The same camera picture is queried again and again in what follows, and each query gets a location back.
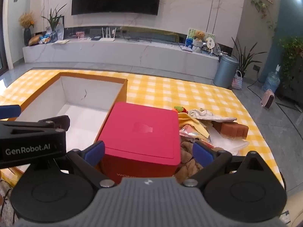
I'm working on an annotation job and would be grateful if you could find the hanging vine plant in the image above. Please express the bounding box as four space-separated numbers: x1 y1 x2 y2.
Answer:
250 0 278 34

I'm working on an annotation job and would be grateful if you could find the green plant in glass vase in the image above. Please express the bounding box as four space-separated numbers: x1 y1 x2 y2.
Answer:
41 3 68 43

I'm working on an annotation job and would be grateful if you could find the dark cabinet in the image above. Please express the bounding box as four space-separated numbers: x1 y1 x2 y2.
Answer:
276 74 303 106

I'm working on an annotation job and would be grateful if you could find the dark vase with yellow flowers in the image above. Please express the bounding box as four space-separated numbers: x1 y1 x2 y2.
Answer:
18 12 36 46

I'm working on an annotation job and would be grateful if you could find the pink silver snack packet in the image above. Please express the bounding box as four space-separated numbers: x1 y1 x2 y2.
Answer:
179 125 209 145

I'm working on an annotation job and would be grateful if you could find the blue water jug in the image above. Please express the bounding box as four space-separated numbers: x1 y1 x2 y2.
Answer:
262 65 281 93

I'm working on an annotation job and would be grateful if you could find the yellow checkered mat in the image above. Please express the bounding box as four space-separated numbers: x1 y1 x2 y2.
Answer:
0 68 284 187

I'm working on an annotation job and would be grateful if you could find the orange cardboard box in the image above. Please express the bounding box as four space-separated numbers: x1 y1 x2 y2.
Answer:
0 72 128 187

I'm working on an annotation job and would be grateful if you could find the potted long-leaf plant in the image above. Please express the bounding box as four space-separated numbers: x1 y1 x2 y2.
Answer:
231 37 268 79

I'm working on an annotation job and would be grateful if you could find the white router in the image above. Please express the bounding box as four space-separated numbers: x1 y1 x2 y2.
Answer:
99 27 117 41

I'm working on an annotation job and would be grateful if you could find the white cloth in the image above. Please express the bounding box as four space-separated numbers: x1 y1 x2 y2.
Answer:
208 123 250 156

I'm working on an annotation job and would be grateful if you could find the grey-blue trash can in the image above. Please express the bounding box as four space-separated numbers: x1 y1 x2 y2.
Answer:
213 54 240 89

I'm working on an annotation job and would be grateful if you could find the red lidded box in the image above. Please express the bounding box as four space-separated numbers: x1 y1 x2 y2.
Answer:
97 102 181 183

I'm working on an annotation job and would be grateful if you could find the blue snack bag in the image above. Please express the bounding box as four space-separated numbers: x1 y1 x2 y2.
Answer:
39 33 52 44

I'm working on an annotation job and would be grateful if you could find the bushy green plant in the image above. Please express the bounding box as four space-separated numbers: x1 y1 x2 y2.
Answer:
279 37 303 88

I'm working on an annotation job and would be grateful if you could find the green picture card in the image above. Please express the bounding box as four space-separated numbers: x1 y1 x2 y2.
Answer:
187 28 216 43

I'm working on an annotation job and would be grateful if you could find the brown bread loaf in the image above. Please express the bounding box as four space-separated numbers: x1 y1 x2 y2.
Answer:
28 35 43 46

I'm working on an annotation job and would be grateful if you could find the woven pastel basket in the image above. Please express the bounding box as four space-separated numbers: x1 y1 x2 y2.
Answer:
231 70 244 90

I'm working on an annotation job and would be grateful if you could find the black floor cable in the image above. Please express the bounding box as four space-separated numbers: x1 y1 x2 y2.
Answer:
247 77 303 113

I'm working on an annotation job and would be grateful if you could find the white cloud-shaped pad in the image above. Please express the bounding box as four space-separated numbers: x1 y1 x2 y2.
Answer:
188 108 237 121

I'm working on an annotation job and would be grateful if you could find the brown plush cloth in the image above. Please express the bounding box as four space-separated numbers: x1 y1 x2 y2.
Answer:
175 141 207 185

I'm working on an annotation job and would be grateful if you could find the pink heater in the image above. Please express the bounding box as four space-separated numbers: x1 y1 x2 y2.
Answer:
260 89 275 109

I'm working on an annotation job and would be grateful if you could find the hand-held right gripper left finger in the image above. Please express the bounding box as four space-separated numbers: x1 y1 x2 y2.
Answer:
65 141 117 188

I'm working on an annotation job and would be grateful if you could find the white marble television cabinet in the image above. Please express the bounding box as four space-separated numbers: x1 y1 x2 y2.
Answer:
22 26 219 80

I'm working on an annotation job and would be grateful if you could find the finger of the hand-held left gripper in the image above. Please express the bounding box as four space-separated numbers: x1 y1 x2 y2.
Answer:
38 115 71 132
0 105 22 120

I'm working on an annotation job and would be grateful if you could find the brown sponge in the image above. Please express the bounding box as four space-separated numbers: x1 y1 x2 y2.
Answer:
212 120 249 141

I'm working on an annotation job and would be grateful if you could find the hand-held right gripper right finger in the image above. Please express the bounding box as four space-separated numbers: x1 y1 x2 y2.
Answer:
182 141 273 187

